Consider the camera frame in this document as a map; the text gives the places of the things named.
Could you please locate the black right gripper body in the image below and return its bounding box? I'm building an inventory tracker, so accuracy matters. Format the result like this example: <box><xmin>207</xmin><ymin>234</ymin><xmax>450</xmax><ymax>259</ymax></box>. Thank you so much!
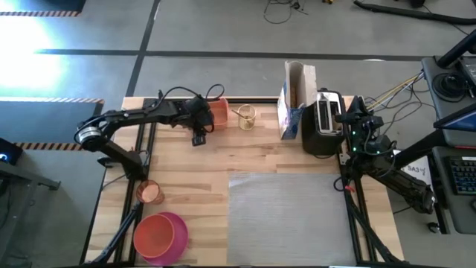
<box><xmin>334</xmin><ymin>111</ymin><xmax>386</xmax><ymax>139</ymax></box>

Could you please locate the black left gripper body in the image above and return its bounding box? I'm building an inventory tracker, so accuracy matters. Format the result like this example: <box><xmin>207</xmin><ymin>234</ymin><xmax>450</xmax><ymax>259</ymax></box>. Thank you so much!
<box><xmin>184</xmin><ymin>95</ymin><xmax>216</xmax><ymax>147</ymax></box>

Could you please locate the orange rectangular tray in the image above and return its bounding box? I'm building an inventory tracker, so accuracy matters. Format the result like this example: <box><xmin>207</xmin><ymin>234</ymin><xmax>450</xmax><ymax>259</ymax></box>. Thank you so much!
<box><xmin>207</xmin><ymin>97</ymin><xmax>230</xmax><ymax>131</ymax></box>

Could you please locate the gold spoon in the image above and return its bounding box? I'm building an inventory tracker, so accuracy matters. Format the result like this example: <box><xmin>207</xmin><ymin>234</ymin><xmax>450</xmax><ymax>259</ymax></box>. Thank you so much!
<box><xmin>231</xmin><ymin>108</ymin><xmax>251</xmax><ymax>122</ymax></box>

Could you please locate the paper cereal bag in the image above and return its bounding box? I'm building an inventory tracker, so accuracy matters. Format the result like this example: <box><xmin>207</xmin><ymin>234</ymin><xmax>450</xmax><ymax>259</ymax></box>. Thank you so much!
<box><xmin>277</xmin><ymin>60</ymin><xmax>318</xmax><ymax>141</ymax></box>

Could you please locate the amber faceted tumbler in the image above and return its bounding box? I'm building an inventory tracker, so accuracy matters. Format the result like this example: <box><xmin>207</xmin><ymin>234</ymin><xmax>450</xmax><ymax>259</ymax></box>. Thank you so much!
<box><xmin>135</xmin><ymin>179</ymin><xmax>166</xmax><ymax>205</ymax></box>

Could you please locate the pink plastic plate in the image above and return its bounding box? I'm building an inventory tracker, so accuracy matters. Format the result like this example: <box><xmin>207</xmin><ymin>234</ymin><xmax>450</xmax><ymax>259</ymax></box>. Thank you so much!
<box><xmin>143</xmin><ymin>211</ymin><xmax>190</xmax><ymax>267</ymax></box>

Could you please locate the grey woven placemat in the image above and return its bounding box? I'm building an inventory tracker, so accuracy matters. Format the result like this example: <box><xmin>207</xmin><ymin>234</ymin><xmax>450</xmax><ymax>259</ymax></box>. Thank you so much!
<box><xmin>227</xmin><ymin>171</ymin><xmax>357</xmax><ymax>267</ymax></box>

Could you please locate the black two-slot toaster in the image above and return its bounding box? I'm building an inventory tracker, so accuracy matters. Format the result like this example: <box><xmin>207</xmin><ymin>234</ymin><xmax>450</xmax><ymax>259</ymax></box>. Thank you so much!
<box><xmin>300</xmin><ymin>88</ymin><xmax>347</xmax><ymax>156</ymax></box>

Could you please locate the black desk support beam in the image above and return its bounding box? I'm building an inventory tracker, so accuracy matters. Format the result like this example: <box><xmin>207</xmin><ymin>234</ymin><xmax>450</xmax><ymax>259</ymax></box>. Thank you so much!
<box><xmin>393</xmin><ymin>128</ymin><xmax>447</xmax><ymax>170</ymax></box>

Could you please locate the white paper sheet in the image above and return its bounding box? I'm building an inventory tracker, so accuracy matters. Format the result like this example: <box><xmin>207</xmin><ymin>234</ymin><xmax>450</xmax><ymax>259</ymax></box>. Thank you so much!
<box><xmin>399</xmin><ymin>150</ymin><xmax>433</xmax><ymax>187</ymax></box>

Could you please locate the grey side desk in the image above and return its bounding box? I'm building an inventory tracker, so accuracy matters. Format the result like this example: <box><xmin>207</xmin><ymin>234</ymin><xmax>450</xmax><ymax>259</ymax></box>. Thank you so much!
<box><xmin>421</xmin><ymin>55</ymin><xmax>476</xmax><ymax>235</ymax></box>

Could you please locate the blue-edged laptop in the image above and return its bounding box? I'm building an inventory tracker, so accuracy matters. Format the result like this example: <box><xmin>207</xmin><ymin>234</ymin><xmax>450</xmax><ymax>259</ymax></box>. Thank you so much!
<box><xmin>433</xmin><ymin>106</ymin><xmax>476</xmax><ymax>132</ymax></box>

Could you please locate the black keyboard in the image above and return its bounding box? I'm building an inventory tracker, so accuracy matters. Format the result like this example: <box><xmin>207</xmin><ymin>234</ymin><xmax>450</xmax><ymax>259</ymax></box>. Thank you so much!
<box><xmin>448</xmin><ymin>156</ymin><xmax>476</xmax><ymax>197</ymax></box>

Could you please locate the black floor mat striped edge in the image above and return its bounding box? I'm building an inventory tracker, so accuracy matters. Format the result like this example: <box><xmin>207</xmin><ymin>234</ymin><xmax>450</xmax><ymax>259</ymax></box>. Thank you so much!
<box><xmin>0</xmin><ymin>0</ymin><xmax>86</xmax><ymax>18</ymax></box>
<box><xmin>0</xmin><ymin>97</ymin><xmax>105</xmax><ymax>152</ymax></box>

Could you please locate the dark grey side table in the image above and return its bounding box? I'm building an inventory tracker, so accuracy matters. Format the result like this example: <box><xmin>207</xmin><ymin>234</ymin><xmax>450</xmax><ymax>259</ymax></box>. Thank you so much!
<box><xmin>0</xmin><ymin>159</ymin><xmax>61</xmax><ymax>268</ymax></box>

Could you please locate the black device with blue light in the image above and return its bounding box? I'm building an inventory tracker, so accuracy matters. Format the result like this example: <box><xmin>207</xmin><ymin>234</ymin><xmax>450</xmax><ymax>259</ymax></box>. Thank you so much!
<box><xmin>0</xmin><ymin>137</ymin><xmax>24</xmax><ymax>167</ymax></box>

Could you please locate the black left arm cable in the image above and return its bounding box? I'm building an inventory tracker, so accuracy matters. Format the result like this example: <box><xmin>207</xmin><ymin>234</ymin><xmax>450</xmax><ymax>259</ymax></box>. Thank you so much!
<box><xmin>158</xmin><ymin>83</ymin><xmax>226</xmax><ymax>112</ymax></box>

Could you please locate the yellow and white cable bundle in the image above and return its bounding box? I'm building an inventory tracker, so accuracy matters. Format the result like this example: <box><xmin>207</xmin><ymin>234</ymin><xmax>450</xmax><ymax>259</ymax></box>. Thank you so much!
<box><xmin>364</xmin><ymin>72</ymin><xmax>425</xmax><ymax>112</ymax></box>

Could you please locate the gold wire cutlery holder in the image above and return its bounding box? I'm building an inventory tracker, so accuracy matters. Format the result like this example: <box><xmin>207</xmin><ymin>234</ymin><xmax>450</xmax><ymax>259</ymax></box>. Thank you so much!
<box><xmin>237</xmin><ymin>103</ymin><xmax>257</xmax><ymax>131</ymax></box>

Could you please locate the black aluminium table frame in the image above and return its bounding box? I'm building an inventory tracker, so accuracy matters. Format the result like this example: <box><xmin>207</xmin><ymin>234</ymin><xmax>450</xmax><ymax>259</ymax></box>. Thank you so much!
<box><xmin>80</xmin><ymin>97</ymin><xmax>401</xmax><ymax>267</ymax></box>

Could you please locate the coiled black cable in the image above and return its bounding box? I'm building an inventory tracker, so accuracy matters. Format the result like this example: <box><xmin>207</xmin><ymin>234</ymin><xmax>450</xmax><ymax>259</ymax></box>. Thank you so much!
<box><xmin>432</xmin><ymin>72</ymin><xmax>468</xmax><ymax>98</ymax></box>

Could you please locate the thick black floor hose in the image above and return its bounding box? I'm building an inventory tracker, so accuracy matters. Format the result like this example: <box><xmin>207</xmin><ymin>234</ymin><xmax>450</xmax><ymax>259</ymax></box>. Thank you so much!
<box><xmin>353</xmin><ymin>0</ymin><xmax>476</xmax><ymax>26</ymax></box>

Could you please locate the thin black floor cable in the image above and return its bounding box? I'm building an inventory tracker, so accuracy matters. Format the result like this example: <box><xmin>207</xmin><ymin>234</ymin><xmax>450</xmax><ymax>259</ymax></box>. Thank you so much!
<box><xmin>263</xmin><ymin>0</ymin><xmax>309</xmax><ymax>25</ymax></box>

